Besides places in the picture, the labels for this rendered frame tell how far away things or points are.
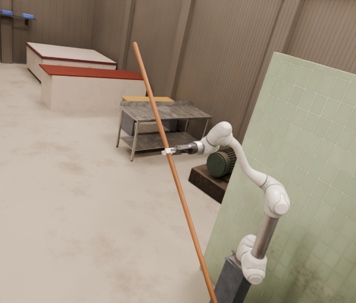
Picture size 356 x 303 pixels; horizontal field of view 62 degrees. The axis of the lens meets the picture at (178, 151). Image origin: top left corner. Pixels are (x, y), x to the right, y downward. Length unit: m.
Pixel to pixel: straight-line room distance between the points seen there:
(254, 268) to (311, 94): 1.39
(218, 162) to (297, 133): 2.55
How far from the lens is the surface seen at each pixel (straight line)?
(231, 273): 2.66
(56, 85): 7.44
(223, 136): 1.85
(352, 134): 2.44
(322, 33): 5.44
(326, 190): 2.57
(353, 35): 5.23
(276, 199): 1.98
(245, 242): 2.47
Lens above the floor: 2.72
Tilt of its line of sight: 25 degrees down
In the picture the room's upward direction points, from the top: 14 degrees clockwise
